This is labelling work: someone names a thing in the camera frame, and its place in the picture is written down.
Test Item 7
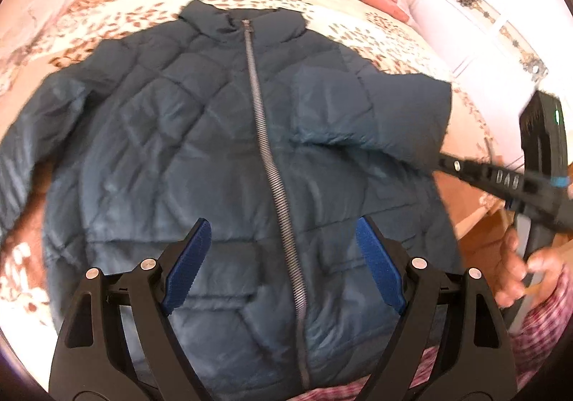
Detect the dark teal puffer jacket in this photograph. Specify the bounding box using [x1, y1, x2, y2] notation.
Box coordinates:
[1, 1, 461, 400]

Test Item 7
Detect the pink plaid pyjama clothing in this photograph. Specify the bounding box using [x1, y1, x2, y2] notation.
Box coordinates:
[293, 265, 572, 401]

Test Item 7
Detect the person's right hand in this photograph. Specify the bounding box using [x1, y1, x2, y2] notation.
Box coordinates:
[491, 227, 564, 309]

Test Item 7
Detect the floral beige bed cover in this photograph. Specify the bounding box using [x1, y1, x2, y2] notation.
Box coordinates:
[1, 0, 499, 335]

